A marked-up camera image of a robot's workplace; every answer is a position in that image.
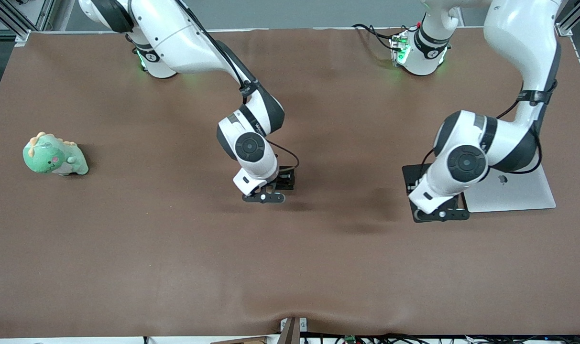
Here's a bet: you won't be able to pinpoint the silver laptop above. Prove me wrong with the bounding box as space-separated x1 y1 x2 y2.
462 165 557 214

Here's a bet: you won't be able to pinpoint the aluminium frame profile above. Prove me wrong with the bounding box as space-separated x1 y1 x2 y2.
556 0 580 37
0 0 57 43

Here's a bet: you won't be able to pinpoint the brown table cover mat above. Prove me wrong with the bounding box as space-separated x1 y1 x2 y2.
0 27 580 338

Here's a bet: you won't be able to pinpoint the green dinosaur plush toy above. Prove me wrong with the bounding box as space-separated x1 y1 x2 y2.
22 131 89 176

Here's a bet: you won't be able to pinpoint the metal table edge bracket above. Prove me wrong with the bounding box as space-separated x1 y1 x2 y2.
280 317 308 344

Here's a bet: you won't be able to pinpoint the black base cables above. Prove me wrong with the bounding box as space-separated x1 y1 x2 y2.
351 22 419 52

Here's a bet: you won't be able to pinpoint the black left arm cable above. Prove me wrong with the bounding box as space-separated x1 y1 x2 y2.
494 79 558 175

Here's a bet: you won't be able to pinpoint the black mouse pad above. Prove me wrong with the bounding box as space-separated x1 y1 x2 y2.
402 163 462 224

